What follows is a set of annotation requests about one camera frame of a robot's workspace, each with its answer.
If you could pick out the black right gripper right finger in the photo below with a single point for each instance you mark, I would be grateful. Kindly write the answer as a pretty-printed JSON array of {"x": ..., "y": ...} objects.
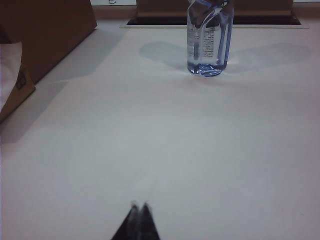
[{"x": 147, "y": 227}]

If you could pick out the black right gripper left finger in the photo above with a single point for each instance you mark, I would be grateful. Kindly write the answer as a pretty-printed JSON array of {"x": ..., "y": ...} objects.
[{"x": 130, "y": 227}]

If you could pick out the clear plastic water bottle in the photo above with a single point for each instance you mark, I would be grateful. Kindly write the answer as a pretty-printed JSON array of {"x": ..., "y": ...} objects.
[{"x": 210, "y": 45}]

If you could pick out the white tissue sheet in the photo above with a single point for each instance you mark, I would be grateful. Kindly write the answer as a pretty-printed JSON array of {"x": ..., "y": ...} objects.
[{"x": 7, "y": 72}]

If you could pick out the brown cardboard box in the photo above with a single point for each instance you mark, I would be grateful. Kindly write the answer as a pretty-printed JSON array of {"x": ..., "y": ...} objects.
[{"x": 50, "y": 32}]

